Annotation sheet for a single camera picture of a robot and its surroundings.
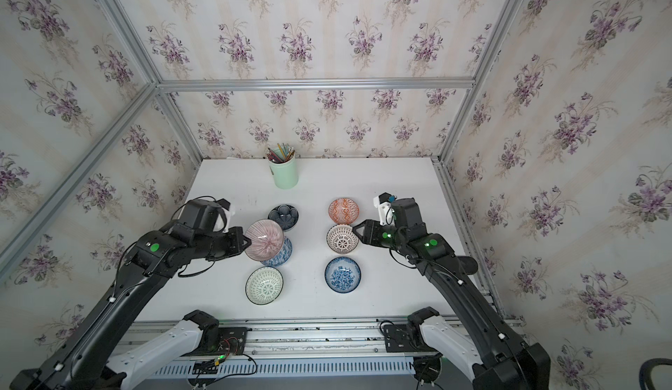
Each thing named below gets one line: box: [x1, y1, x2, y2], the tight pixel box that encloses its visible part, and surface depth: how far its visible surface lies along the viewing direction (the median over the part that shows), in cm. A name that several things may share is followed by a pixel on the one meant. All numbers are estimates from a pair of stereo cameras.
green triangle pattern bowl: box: [245, 265, 285, 306], surface depth 83 cm
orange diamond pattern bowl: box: [328, 197, 360, 225], surface depth 101 cm
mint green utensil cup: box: [268, 153, 299, 190], surface depth 106 cm
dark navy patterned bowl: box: [267, 203, 300, 232], surface depth 100 cm
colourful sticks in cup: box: [266, 142, 295, 163], surface depth 106 cm
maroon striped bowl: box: [244, 218, 285, 261], surface depth 73 cm
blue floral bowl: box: [324, 256, 362, 295], surface depth 86 cm
